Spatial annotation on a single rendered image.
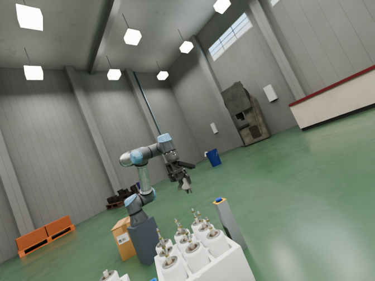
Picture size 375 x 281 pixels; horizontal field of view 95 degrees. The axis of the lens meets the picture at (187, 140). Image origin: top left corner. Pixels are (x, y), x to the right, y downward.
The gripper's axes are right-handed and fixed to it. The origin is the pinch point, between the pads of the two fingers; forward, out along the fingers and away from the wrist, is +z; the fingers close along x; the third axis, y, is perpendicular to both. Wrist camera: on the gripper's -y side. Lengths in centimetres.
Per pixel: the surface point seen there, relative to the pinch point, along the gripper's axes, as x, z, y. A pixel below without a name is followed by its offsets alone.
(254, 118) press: -305, -44, -576
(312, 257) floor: 37, 47, -25
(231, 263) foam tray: 18.9, 33.2, 5.8
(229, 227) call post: 0.4, 31.1, -14.5
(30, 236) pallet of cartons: -546, 12, 170
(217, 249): 14.6, 26.6, 7.3
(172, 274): 8.9, 24.2, 28.6
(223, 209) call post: 0.8, 20.1, -16.0
